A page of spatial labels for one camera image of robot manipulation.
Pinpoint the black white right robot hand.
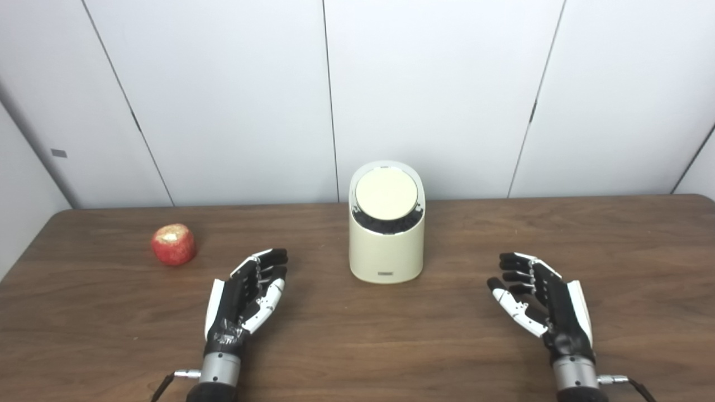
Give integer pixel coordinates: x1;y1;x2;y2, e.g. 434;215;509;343
487;252;596;363

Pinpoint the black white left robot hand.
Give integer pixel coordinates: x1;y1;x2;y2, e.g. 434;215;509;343
204;248;289;358

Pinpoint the red apple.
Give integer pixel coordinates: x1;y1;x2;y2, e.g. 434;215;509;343
151;223;197;266

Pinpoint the cream-colored lidded bin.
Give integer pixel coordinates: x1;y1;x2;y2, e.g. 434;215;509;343
349;161;426;284

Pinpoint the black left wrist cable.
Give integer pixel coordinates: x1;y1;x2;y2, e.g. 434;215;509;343
150;370;201;402

